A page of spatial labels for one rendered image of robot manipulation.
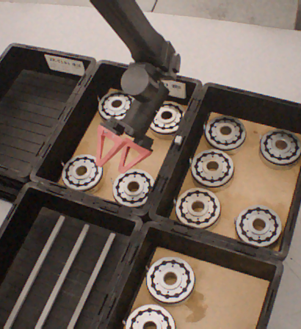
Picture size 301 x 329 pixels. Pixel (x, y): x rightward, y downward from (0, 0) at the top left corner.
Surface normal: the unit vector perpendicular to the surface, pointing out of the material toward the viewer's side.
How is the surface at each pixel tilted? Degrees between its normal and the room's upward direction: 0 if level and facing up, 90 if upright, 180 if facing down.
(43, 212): 0
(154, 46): 74
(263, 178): 0
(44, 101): 0
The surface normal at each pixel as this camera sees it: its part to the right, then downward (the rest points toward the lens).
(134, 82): -0.36, -0.12
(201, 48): -0.11, -0.52
